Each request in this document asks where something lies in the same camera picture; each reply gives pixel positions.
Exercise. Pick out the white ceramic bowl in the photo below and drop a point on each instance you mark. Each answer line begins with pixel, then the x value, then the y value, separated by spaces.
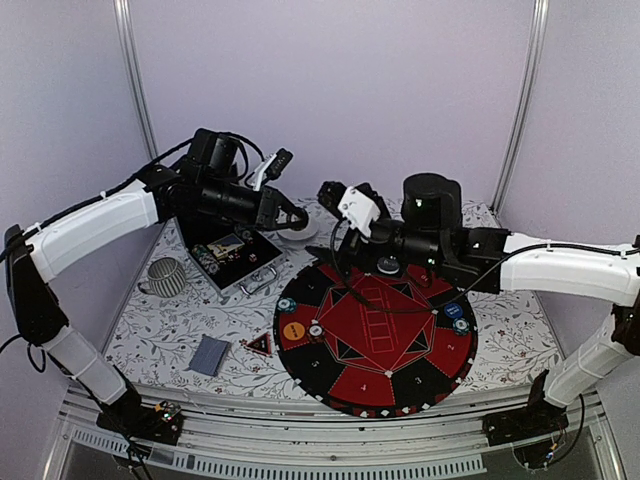
pixel 301 235

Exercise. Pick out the orange black hundred chip stack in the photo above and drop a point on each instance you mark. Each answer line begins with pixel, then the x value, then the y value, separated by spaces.
pixel 316 334

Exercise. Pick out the aluminium frame post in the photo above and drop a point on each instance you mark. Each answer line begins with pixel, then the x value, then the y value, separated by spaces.
pixel 532 61
pixel 125 31

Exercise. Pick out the round red black poker mat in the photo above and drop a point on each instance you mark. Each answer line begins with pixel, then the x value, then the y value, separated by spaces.
pixel 389 348

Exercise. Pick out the striped grey cup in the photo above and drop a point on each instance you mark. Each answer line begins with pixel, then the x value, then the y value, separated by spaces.
pixel 166 278

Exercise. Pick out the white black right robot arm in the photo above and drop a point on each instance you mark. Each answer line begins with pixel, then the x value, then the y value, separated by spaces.
pixel 430 234

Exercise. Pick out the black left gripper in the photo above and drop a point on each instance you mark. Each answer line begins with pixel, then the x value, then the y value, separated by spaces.
pixel 268 208

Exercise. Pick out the boxed playing card deck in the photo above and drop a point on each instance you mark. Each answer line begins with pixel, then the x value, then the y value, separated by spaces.
pixel 226 246

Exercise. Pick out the black triangular all-in button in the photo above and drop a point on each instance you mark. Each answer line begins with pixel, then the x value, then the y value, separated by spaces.
pixel 260 345

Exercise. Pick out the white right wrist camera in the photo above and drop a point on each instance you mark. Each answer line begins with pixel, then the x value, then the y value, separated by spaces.
pixel 350 204

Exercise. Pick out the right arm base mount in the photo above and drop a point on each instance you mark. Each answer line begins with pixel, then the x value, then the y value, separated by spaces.
pixel 536 418

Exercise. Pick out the right aluminium frame post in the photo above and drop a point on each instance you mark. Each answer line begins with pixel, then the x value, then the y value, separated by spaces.
pixel 532 61

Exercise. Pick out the left aluminium frame post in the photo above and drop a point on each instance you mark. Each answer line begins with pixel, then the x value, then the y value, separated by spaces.
pixel 125 31

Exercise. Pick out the aluminium poker chip case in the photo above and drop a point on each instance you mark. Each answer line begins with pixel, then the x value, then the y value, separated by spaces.
pixel 247 271

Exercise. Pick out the blue small blind button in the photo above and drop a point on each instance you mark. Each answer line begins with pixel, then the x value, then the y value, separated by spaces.
pixel 453 310

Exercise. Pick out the row of poker chips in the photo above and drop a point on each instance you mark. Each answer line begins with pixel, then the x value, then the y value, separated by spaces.
pixel 205 258

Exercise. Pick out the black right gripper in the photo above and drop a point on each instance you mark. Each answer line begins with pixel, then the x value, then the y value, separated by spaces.
pixel 350 245

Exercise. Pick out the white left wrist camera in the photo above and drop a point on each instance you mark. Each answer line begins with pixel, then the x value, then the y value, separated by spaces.
pixel 269 169

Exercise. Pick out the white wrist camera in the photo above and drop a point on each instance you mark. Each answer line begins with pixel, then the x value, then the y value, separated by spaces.
pixel 269 169
pixel 350 204

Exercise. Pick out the orange big blind button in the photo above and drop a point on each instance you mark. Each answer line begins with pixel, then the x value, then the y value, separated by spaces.
pixel 294 331

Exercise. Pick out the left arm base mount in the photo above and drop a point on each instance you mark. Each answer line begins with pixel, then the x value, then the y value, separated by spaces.
pixel 142 425

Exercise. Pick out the green fifty poker chip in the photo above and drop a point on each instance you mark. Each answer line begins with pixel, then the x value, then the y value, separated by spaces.
pixel 461 326

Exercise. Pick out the black dealer button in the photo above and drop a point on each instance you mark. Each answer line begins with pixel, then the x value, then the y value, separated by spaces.
pixel 389 265

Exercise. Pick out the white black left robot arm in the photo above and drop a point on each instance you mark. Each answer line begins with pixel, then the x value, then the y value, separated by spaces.
pixel 200 184

